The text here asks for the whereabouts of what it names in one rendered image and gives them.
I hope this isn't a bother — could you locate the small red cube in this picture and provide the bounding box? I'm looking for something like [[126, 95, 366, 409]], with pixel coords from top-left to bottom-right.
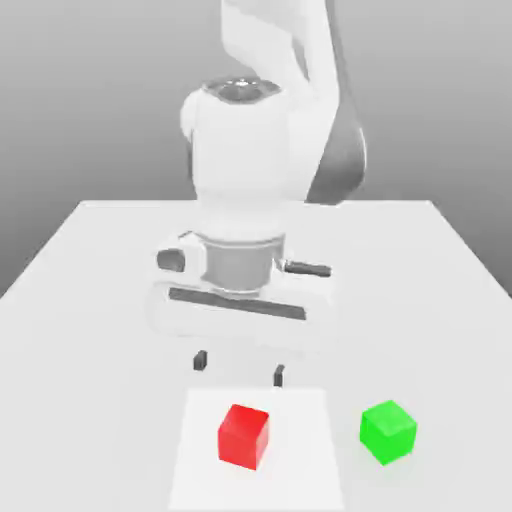
[[217, 403, 270, 472]]

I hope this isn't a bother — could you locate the small green cube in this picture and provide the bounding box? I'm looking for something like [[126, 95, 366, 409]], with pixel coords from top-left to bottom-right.
[[358, 398, 418, 468]]

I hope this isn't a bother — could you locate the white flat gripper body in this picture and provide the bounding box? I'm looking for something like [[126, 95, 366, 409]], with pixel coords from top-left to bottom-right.
[[144, 274, 336, 355]]

